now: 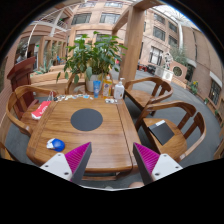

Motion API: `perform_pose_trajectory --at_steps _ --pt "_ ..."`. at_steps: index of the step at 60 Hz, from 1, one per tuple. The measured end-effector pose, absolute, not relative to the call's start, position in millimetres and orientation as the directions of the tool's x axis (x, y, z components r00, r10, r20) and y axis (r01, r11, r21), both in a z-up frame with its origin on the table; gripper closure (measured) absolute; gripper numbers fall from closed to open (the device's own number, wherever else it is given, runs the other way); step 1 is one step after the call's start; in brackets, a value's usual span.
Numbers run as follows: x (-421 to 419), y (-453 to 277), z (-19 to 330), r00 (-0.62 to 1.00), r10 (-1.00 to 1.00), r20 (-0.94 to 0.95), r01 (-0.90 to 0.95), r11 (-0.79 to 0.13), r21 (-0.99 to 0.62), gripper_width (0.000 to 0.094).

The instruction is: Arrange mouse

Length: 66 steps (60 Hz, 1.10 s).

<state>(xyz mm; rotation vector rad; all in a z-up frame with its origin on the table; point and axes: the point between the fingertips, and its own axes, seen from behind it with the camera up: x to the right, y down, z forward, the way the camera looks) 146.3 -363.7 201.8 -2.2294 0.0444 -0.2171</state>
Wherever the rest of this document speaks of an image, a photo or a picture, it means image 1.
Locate wooden chair behind table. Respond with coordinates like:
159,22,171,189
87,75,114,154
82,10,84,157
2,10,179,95
65,74,85,95

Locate red and white package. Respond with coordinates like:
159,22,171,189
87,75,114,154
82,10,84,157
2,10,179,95
31,101,50,120

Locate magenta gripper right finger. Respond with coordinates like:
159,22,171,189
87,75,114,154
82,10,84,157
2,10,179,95
133,143,182,185

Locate wooden pillar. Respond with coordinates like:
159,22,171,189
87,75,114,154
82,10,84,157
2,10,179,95
112,0,162,81

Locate wooden chair back right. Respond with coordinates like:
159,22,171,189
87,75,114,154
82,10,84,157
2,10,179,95
125,77,173,110

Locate wooden square table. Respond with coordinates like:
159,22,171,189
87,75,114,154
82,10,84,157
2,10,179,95
27,98,140,173

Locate blue and white computer mouse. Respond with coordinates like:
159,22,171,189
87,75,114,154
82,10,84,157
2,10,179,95
46,138,65,152

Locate small packets on table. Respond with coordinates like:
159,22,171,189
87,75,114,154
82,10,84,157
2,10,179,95
53,94,94,102

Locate yellow liquid bottle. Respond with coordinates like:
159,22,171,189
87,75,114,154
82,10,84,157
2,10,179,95
103,75,112,97

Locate wooden chair front right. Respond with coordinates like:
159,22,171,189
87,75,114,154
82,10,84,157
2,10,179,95
135,100,206,162

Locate white pump soap bottle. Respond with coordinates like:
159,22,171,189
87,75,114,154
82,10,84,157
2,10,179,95
114,79,124,100

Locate round dark grey mouse pad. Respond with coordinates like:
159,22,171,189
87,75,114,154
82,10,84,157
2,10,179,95
71,108,103,131

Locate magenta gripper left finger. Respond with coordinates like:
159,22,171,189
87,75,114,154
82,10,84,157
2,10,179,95
41,142,92,184

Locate wooden chair left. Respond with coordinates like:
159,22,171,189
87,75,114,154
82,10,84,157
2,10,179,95
6,85,58,136

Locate dark red wooden lectern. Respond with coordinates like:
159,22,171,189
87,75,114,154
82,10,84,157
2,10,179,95
7,57,37,116

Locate potted green plant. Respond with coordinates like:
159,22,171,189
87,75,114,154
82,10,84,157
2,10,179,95
63,31,127,91

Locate blue tube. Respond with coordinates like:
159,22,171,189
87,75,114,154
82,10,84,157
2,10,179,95
93,80,101,98

